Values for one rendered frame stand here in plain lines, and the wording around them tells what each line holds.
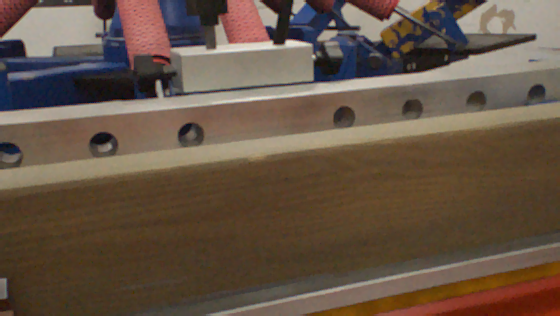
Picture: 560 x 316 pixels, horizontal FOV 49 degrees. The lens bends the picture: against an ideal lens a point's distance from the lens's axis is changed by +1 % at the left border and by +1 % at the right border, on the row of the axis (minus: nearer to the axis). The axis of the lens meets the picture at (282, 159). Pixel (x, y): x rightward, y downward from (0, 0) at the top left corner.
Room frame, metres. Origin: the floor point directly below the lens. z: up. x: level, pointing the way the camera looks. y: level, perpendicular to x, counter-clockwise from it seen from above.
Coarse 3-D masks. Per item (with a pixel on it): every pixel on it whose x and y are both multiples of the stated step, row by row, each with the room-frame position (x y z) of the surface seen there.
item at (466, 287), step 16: (512, 272) 0.31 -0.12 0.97; (528, 272) 0.31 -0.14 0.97; (544, 272) 0.32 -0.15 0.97; (432, 288) 0.29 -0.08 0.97; (448, 288) 0.30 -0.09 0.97; (464, 288) 0.30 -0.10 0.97; (480, 288) 0.30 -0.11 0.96; (496, 288) 0.31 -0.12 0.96; (352, 304) 0.28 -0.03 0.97; (368, 304) 0.28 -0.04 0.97; (384, 304) 0.28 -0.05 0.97; (400, 304) 0.29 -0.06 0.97; (416, 304) 0.29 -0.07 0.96
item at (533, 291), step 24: (504, 288) 0.32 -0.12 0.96; (528, 288) 0.32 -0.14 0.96; (552, 288) 0.32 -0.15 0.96; (408, 312) 0.30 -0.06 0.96; (432, 312) 0.29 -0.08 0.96; (456, 312) 0.29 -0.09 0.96; (480, 312) 0.29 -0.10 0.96; (504, 312) 0.29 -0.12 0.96; (528, 312) 0.29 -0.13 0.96; (552, 312) 0.29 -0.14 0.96
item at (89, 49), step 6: (54, 48) 2.21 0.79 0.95; (60, 48) 2.20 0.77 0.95; (66, 48) 2.19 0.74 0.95; (72, 48) 2.18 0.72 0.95; (78, 48) 2.17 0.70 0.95; (84, 48) 2.16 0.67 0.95; (90, 48) 2.15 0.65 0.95; (96, 48) 2.15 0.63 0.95; (54, 54) 1.97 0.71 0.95; (60, 54) 1.97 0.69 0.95; (66, 54) 1.96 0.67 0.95; (72, 54) 1.95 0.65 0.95; (78, 54) 1.95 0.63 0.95; (84, 54) 1.94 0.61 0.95; (90, 54) 1.93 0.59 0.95; (96, 54) 1.93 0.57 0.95; (102, 54) 1.92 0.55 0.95
